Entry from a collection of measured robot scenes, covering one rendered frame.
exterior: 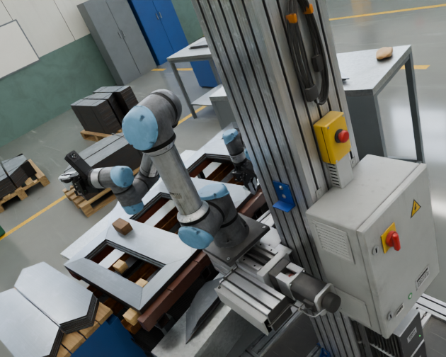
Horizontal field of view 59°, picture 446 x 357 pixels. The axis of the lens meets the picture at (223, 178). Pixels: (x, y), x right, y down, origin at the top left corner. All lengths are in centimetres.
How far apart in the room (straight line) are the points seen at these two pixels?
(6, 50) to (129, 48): 260
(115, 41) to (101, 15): 60
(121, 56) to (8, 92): 259
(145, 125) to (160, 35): 945
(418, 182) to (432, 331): 101
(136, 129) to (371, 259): 76
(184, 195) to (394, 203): 63
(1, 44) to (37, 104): 141
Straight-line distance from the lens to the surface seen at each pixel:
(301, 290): 136
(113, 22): 1008
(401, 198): 125
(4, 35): 1004
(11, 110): 1006
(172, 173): 124
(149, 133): 115
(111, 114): 646
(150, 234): 218
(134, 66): 1020
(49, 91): 1020
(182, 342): 182
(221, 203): 142
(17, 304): 237
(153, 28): 1050
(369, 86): 240
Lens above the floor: 198
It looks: 29 degrees down
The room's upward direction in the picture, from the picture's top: 23 degrees counter-clockwise
